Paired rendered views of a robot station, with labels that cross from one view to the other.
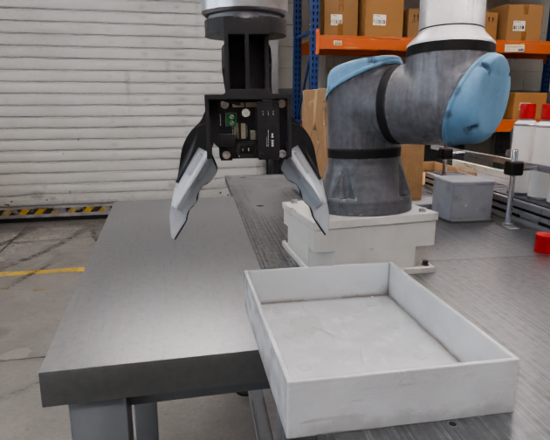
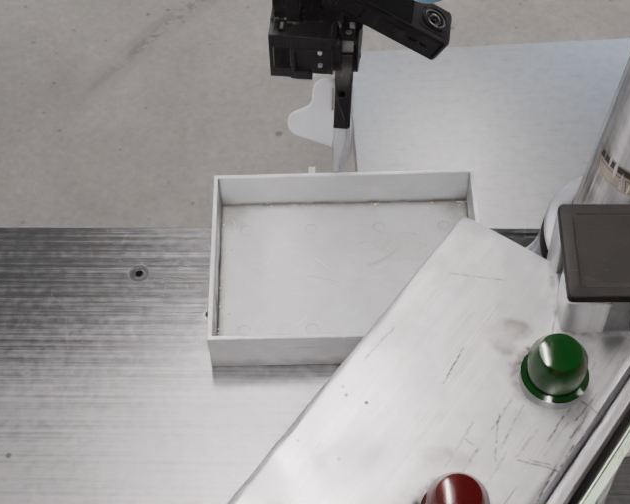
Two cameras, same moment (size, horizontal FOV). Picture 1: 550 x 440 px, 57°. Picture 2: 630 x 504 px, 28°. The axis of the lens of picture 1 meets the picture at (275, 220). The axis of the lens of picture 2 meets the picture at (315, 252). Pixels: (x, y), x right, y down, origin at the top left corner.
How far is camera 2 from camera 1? 1.29 m
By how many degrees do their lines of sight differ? 86
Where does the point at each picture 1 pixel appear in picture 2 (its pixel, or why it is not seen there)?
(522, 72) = not seen: outside the picture
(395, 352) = (324, 309)
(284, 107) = (287, 41)
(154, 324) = (432, 120)
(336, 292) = not seen: hidden behind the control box
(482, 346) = (257, 341)
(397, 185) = not seen: hidden behind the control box
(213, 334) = (399, 167)
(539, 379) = (254, 418)
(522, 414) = (206, 371)
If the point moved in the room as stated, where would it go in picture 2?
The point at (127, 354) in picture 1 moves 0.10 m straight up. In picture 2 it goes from (369, 104) to (370, 41)
